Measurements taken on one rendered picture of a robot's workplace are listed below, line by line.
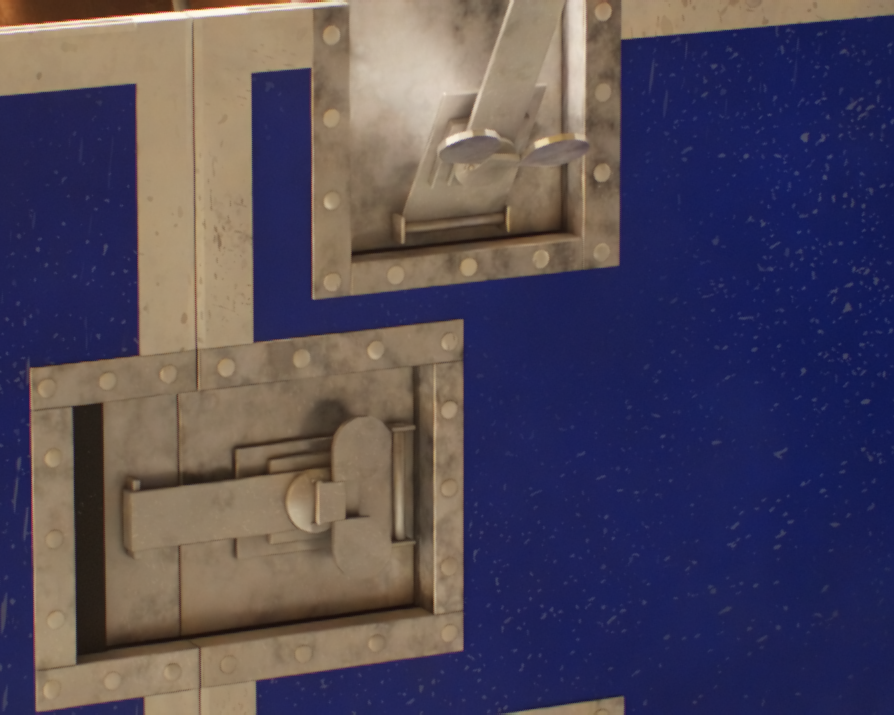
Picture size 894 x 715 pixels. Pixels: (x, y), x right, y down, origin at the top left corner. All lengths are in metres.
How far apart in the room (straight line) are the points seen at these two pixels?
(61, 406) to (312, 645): 0.14
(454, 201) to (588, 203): 0.05
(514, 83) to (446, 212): 0.07
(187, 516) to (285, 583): 0.06
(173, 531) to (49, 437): 0.07
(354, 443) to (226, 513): 0.05
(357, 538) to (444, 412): 0.06
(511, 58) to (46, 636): 0.27
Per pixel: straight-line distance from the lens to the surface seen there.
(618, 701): 2.15
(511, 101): 2.05
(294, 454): 2.08
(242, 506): 2.07
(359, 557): 2.09
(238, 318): 2.04
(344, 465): 2.08
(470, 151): 2.04
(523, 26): 2.02
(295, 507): 2.07
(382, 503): 2.10
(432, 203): 2.08
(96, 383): 2.02
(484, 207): 2.09
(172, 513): 2.06
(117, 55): 2.00
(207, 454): 2.07
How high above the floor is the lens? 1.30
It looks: 13 degrees down
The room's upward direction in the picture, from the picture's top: straight up
